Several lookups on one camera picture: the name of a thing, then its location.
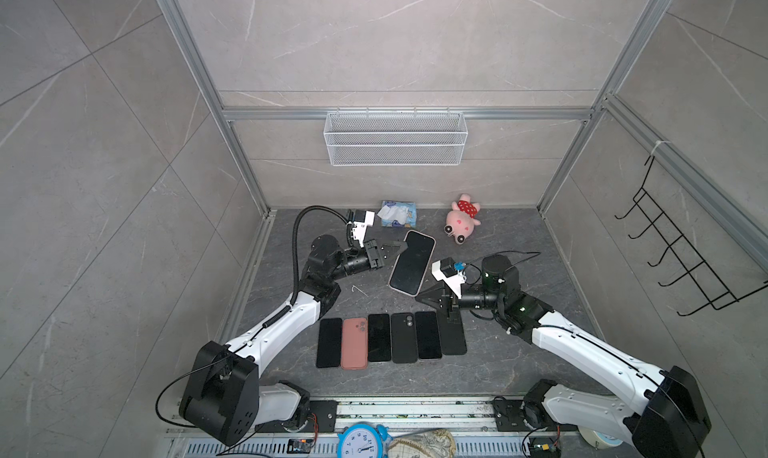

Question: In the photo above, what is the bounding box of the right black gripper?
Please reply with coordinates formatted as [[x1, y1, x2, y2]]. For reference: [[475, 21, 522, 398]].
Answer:
[[416, 280, 506, 324]]

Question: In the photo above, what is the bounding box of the black phone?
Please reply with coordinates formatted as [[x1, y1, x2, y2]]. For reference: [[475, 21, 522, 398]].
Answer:
[[367, 314, 392, 363], [415, 311, 442, 360]]

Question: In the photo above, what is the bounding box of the black phone case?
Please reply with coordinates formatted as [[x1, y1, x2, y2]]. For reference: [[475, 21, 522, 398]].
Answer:
[[391, 312, 418, 364]]

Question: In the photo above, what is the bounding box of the small phone pink case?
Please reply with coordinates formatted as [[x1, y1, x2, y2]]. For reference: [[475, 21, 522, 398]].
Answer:
[[388, 230, 436, 297]]

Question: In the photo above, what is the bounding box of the blue tissue packet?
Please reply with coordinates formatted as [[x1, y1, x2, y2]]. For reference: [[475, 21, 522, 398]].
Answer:
[[376, 200, 418, 228]]

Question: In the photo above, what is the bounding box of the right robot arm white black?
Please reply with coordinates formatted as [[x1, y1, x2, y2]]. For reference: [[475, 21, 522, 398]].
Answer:
[[416, 254, 712, 457]]

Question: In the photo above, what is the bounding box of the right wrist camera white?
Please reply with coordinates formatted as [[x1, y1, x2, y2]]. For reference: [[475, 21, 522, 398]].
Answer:
[[431, 257, 467, 299]]

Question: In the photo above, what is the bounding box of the woven basket object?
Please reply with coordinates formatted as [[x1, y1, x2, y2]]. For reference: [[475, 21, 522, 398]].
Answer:
[[387, 429, 457, 458]]

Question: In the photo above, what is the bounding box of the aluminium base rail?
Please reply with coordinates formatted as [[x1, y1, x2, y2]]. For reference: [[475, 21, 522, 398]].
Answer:
[[161, 396, 667, 458]]

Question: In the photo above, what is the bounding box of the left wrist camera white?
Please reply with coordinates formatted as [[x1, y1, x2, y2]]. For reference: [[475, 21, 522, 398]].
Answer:
[[346, 209, 376, 249]]

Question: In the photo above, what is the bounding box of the white wire wall basket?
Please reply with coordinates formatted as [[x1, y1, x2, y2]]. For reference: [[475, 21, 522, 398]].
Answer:
[[323, 111, 468, 166]]

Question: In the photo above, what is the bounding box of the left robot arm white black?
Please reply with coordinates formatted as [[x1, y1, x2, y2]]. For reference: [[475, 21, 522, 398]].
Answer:
[[176, 235, 408, 446]]

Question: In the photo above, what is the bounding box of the black wire hook rack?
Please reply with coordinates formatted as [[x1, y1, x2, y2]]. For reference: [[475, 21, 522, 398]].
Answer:
[[614, 156, 767, 317]]

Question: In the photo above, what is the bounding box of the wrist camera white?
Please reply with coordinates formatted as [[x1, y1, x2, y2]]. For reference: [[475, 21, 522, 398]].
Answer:
[[346, 209, 376, 249], [431, 257, 467, 299]]

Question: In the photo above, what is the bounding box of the pink pig plush toy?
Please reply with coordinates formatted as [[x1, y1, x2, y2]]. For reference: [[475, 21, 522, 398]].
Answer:
[[443, 194, 481, 245]]

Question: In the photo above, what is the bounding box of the white alarm clock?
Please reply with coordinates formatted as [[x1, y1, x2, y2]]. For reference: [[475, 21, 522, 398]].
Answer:
[[578, 426, 624, 450]]

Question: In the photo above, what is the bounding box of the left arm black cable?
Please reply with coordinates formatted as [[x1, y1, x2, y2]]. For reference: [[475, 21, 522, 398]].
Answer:
[[289, 204, 350, 307]]

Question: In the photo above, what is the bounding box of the blue alarm clock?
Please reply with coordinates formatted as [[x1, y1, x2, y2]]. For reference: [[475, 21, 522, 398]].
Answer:
[[336, 422, 392, 458]]

